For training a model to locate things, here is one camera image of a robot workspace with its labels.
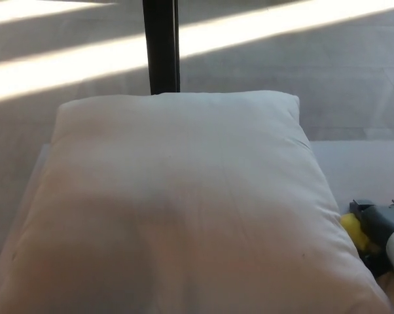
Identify claw hammer with yellow wrap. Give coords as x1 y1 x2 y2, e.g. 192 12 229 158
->
340 212 370 260

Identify black vertical post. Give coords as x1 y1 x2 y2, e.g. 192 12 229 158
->
143 0 183 96

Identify white square pillow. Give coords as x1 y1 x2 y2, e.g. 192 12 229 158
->
0 91 393 314

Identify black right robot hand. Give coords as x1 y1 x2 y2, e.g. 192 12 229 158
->
348 198 394 277

